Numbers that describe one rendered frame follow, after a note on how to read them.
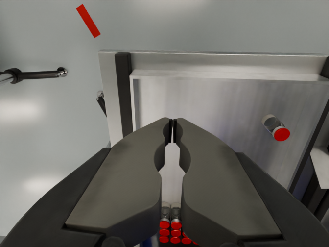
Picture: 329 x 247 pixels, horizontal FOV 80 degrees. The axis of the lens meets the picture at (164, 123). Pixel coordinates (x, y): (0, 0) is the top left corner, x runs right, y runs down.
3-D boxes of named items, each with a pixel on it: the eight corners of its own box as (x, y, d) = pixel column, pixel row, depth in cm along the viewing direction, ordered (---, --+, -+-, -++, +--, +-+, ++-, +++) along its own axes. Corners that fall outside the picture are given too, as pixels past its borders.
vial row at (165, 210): (245, 212, 41) (253, 234, 37) (160, 208, 42) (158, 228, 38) (247, 205, 40) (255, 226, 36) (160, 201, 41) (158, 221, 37)
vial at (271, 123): (273, 126, 32) (287, 140, 28) (259, 126, 32) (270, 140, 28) (277, 113, 31) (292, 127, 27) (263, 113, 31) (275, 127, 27)
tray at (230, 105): (259, 228, 44) (265, 243, 41) (142, 221, 45) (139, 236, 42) (317, 74, 28) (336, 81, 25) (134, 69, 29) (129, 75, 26)
